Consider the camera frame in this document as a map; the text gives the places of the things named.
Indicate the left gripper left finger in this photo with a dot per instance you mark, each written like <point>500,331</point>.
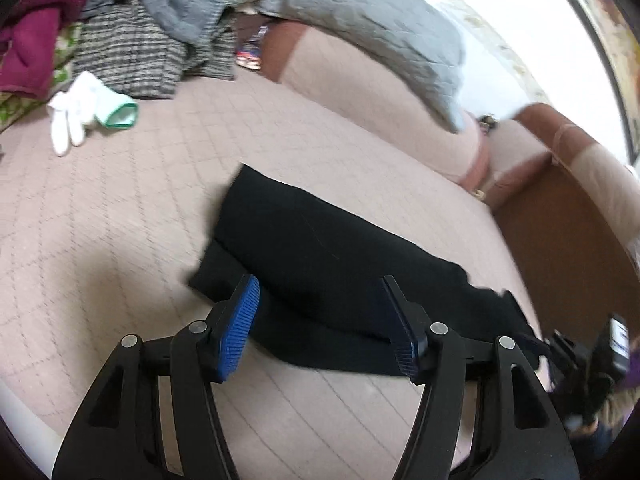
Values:
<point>116,432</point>

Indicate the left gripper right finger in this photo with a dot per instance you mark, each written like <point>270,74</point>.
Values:
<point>516,434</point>

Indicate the colourful small package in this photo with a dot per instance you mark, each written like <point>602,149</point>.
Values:
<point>248,50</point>

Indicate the black pants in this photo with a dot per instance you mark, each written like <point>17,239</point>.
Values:
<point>320,271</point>

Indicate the magenta garment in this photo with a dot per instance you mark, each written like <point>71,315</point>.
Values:
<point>28,37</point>

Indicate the pink brown headboard cushion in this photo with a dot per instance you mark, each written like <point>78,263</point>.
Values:
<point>538,137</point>

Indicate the white glove green cuff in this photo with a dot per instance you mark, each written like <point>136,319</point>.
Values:
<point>87,104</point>

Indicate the green floral fabric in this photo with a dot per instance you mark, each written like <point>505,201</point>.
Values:
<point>28,89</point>

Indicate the houndstooth tweed garment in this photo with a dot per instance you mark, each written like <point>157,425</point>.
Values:
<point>130,53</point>

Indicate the small dark trinket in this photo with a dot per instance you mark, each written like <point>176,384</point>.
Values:
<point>487,122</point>

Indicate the pink quilted bolster pillow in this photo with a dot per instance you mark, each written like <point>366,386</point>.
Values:
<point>340,77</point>

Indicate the pink quilted bed cover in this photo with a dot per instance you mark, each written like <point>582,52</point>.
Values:
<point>97,244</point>

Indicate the grey quilted blanket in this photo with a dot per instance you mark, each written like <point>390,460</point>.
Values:
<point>409,37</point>

